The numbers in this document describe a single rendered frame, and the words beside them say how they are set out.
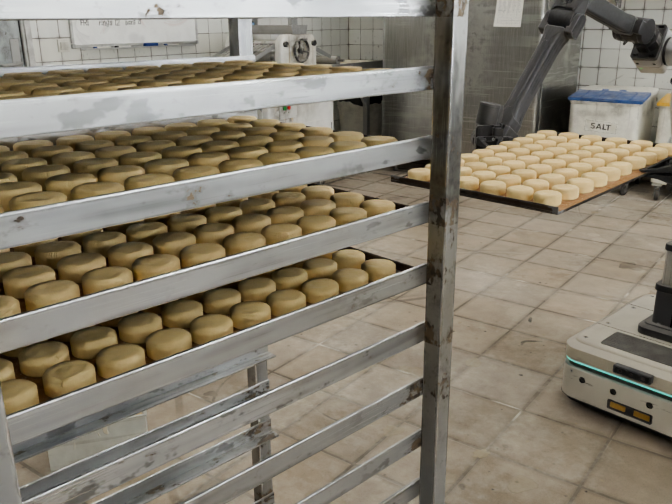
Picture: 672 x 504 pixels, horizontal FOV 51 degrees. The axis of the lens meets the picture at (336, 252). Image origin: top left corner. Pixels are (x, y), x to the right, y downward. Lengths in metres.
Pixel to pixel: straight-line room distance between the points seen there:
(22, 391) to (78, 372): 0.05
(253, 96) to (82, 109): 0.18
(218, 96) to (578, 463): 1.88
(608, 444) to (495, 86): 3.72
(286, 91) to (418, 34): 5.25
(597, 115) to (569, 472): 3.80
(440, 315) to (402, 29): 5.16
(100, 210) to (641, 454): 2.06
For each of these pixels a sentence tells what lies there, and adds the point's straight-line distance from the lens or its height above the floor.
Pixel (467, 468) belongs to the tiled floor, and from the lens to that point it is 2.26.
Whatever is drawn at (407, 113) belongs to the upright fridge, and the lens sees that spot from 6.09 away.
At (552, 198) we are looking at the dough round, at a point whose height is 0.99.
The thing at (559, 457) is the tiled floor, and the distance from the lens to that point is 2.37.
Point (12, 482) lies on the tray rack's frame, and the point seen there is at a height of 0.93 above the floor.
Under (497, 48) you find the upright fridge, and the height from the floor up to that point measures 1.08.
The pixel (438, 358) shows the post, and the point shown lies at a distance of 1.03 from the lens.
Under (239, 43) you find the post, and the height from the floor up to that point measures 1.27.
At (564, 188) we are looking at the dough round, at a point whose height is 1.00.
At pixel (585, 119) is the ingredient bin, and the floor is 0.56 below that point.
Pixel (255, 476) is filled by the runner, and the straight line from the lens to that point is 0.89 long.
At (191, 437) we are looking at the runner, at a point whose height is 0.87.
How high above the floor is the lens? 1.31
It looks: 18 degrees down
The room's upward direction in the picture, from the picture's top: 1 degrees counter-clockwise
